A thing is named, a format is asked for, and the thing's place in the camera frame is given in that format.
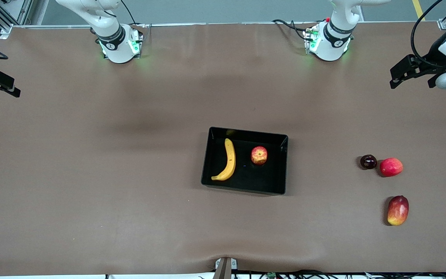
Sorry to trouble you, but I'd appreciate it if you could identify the red yellow apple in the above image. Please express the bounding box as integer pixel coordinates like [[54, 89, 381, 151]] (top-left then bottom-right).
[[250, 146, 268, 166]]

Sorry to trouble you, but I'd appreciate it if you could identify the black plastic tray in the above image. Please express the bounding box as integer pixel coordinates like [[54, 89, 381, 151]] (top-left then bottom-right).
[[201, 126, 289, 195]]

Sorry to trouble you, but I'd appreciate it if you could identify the yellow banana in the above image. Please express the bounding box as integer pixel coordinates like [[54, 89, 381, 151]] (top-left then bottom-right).
[[211, 138, 237, 181]]

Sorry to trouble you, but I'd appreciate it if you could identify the red peach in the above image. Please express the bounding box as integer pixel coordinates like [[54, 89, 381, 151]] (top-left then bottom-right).
[[379, 157, 404, 177]]

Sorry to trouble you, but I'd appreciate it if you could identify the dark purple plum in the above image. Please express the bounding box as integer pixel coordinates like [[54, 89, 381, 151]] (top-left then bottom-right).
[[360, 154, 378, 170]]

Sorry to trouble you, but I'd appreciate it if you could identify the brown table mat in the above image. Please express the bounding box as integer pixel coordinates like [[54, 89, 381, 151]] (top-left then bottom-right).
[[0, 21, 446, 276]]

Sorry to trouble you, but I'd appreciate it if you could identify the red yellow mango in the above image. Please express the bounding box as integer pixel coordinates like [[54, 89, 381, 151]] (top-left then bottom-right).
[[387, 195, 409, 226]]

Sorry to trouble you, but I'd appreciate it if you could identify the grey metal table clamp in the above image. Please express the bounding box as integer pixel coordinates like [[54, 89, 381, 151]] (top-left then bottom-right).
[[214, 257, 238, 271]]

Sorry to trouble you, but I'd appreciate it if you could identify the grey metal pole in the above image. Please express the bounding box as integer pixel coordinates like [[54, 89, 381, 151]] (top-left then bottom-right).
[[213, 259, 232, 279]]

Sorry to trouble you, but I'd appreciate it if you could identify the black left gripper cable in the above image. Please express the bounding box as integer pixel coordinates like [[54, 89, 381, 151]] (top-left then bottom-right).
[[411, 0, 445, 68]]

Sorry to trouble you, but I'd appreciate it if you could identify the black left arm base cable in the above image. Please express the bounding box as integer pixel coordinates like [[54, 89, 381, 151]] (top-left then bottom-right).
[[273, 19, 312, 39]]

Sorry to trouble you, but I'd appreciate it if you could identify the black arm base cable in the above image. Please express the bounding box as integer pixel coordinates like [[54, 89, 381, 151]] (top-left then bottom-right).
[[120, 0, 144, 28], [273, 19, 312, 39]]

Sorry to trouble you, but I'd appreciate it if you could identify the black right arm base cable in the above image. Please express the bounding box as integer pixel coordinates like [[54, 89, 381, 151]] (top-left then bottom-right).
[[120, 0, 144, 28]]

